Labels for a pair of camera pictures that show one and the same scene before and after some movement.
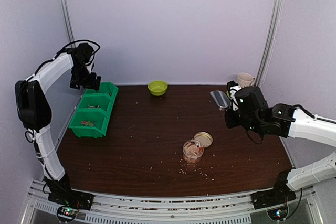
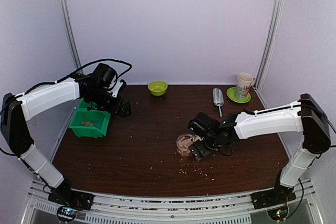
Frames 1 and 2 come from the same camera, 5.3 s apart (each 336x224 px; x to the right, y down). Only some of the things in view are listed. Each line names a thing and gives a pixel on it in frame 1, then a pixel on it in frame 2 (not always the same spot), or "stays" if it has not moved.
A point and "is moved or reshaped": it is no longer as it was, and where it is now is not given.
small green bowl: [157, 88] stays
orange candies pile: [87, 123] stays
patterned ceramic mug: [244, 78] stays
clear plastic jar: [192, 150] to [183, 141]
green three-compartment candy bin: [91, 117] stays
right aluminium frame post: [274, 25] stays
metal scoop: [221, 99] is moved or reshaped
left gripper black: [90, 84] to [126, 105]
